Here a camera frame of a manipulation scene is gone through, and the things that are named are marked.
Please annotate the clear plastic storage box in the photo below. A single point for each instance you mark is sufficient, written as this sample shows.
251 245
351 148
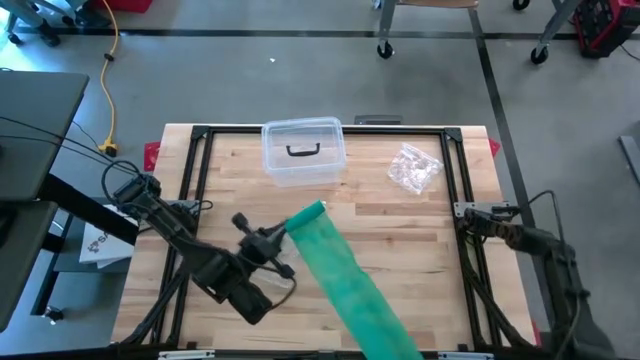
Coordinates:
305 170

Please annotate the silver frame bracket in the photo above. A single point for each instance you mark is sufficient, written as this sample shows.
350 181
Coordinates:
480 207

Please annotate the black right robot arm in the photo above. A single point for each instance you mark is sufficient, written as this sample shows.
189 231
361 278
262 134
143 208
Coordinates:
560 260

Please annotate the white printed box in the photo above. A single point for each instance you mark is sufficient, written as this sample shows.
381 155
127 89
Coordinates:
100 246

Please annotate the grey cart leg with caster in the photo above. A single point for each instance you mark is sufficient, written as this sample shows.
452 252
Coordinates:
550 30
385 30

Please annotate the crumpled clear plastic bag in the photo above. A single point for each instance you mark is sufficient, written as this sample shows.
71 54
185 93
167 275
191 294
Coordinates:
414 167

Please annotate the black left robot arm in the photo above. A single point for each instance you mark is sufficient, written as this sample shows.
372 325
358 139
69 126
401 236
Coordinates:
220 275

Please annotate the dark desk top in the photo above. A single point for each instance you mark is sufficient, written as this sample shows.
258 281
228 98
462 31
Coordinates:
20 260

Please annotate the silver edge plate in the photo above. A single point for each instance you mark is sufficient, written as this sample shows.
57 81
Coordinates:
465 356
187 355

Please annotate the red plastic tote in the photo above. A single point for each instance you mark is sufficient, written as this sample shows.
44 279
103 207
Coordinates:
120 5

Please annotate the red table clamp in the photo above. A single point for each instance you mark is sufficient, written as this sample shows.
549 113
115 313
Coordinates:
493 148
536 332
151 156

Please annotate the teal elastic bandage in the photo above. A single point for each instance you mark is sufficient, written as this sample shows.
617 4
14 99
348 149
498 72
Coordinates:
345 280

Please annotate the grey metal bar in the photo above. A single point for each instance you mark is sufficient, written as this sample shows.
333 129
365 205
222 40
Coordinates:
631 160

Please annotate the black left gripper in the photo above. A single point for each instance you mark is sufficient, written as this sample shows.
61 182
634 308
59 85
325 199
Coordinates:
257 247

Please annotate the red and black crate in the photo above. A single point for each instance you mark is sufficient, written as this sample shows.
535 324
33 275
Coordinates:
605 27

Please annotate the grey desk top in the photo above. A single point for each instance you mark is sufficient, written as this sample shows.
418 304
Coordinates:
45 100

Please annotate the black aluminium table frame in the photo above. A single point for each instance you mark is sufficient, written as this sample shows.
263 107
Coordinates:
240 130

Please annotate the dark grey edge bracket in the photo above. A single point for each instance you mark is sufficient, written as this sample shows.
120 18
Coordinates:
377 120

